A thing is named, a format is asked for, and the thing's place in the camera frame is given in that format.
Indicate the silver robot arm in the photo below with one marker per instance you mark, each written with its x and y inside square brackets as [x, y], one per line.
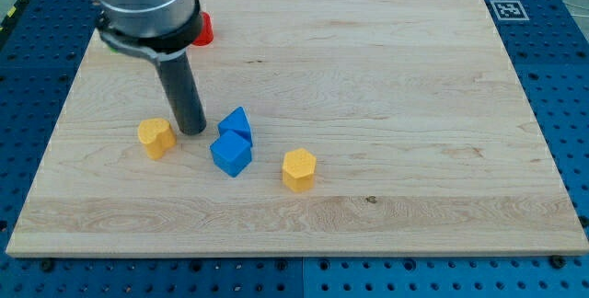
[148, 28]

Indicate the blue triangle block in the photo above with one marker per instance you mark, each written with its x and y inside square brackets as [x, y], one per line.
[237, 122]

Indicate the yellow hexagon block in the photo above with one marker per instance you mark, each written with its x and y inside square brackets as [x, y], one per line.
[298, 170]

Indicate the yellow heart block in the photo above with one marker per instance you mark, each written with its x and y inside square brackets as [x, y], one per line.
[156, 136]

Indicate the wooden board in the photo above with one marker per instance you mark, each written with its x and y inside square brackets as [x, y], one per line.
[425, 142]

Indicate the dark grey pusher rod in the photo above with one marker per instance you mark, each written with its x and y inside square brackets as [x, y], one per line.
[178, 81]

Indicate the blue cube block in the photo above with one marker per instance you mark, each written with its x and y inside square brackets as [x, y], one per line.
[231, 153]

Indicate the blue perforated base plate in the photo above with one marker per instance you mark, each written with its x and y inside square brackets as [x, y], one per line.
[44, 44]

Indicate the red block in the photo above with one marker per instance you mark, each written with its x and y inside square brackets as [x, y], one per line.
[206, 35]

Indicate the fiducial marker tag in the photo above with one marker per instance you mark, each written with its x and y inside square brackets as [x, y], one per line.
[509, 10]

